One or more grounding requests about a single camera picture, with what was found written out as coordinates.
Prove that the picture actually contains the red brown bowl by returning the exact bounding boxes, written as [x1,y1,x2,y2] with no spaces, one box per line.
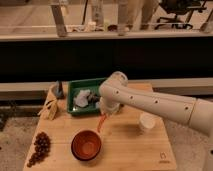
[71,130,102,161]

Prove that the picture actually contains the white paper cup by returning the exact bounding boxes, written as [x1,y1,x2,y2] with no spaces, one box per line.
[139,113,156,132]

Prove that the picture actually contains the green plastic tray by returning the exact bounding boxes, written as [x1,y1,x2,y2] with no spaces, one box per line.
[67,78,105,116]

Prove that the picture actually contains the black office chair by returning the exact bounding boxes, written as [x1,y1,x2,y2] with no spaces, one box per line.
[154,0,207,30]

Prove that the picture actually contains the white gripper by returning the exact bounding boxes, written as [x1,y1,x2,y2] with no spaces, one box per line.
[100,97,120,115]

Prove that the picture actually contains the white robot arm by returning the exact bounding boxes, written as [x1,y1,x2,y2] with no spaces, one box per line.
[99,71,213,171]

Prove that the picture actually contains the dark grape bunch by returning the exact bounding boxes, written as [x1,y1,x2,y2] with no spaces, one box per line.
[27,132,50,167]

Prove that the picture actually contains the grey conical object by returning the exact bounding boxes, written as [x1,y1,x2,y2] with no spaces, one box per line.
[53,81,64,99]

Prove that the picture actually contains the white crumpled item in tray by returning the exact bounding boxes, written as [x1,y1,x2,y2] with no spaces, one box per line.
[74,90,90,108]

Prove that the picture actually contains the person legs background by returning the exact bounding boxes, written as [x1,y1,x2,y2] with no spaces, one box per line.
[126,0,159,30]

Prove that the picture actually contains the wooden board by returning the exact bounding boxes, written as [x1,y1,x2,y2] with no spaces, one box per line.
[22,82,178,171]

